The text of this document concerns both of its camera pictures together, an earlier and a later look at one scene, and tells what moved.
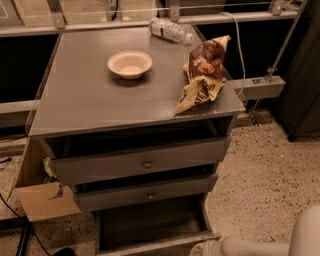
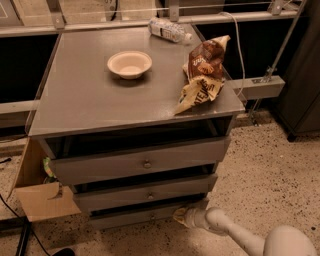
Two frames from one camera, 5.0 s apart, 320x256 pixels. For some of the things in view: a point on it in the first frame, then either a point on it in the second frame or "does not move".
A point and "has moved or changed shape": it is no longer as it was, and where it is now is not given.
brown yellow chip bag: [204, 73] does not move
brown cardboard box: [40, 201] does not move
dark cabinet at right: [299, 102] does not move
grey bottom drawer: [153, 230] has moved or changed shape
